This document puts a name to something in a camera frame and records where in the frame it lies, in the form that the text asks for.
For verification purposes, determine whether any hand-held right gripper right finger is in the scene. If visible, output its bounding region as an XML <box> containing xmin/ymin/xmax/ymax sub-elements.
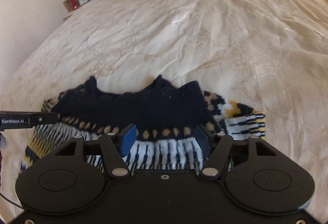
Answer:
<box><xmin>194</xmin><ymin>125</ymin><xmax>279</xmax><ymax>179</ymax></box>

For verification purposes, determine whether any navy yellow patterned knit sweater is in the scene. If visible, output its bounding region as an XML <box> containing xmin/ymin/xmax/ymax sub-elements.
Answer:
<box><xmin>22</xmin><ymin>74</ymin><xmax>267</xmax><ymax>172</ymax></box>

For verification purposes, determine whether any white floral bedspread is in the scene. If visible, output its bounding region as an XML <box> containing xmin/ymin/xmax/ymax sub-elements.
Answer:
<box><xmin>0</xmin><ymin>0</ymin><xmax>328</xmax><ymax>217</ymax></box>

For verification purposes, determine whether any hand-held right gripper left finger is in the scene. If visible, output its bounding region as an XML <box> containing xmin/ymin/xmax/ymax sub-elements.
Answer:
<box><xmin>52</xmin><ymin>124</ymin><xmax>137</xmax><ymax>178</ymax></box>

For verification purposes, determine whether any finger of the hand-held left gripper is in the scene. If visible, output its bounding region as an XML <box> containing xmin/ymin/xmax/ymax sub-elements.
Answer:
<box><xmin>30</xmin><ymin>111</ymin><xmax>60</xmax><ymax>127</ymax></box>

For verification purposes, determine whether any black cable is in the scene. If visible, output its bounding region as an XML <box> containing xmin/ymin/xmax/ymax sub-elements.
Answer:
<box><xmin>0</xmin><ymin>192</ymin><xmax>22</xmax><ymax>209</ymax></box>

